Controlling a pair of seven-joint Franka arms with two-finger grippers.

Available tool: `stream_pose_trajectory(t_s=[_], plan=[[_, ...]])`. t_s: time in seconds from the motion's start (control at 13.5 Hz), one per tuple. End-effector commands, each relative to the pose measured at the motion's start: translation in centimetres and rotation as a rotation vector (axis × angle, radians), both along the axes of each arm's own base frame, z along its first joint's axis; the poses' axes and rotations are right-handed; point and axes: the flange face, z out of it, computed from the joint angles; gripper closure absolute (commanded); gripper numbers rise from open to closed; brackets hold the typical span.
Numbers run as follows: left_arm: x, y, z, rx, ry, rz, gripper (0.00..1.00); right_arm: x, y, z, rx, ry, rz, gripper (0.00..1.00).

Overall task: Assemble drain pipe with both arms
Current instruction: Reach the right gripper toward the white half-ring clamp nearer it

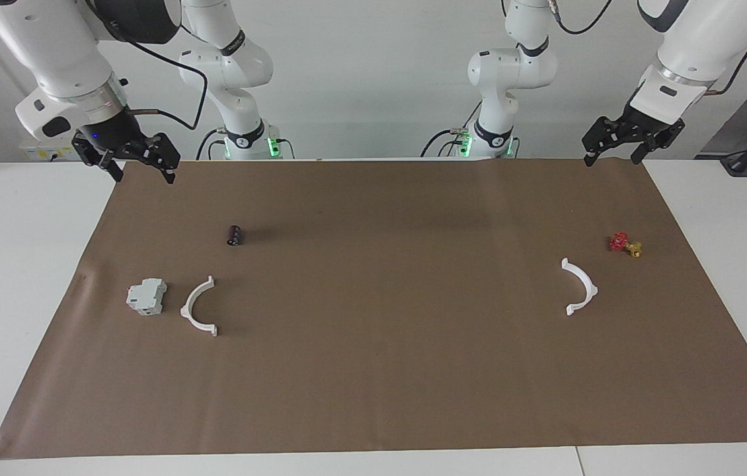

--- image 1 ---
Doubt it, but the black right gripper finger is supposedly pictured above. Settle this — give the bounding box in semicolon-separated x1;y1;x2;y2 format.
73;139;124;183
142;134;180;184

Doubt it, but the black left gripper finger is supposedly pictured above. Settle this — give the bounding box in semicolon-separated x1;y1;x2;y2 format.
631;126;684;166
582;118;629;167

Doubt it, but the white half-ring pipe clamp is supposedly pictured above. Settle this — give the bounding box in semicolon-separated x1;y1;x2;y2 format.
180;276;219;337
561;258;599;316

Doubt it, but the white socket box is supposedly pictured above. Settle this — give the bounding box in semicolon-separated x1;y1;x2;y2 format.
20;140;83;161

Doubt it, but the red and brass valve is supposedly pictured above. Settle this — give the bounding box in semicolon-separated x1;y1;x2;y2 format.
609;232;643;258

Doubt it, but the grey circuit breaker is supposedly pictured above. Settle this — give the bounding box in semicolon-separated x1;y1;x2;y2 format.
126;278;168;316

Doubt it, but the brown paper mat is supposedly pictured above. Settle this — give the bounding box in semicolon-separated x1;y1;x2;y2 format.
0;157;747;460

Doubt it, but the black base cable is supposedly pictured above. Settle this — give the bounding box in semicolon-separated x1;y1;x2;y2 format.
196;128;227;161
420;101;482;158

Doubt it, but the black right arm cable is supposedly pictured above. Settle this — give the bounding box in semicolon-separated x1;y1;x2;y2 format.
86;0;209;131

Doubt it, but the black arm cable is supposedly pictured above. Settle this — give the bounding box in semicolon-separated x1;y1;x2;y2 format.
549;0;747;95
86;0;209;131

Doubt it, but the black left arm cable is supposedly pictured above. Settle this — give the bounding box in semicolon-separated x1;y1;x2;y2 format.
549;0;747;95

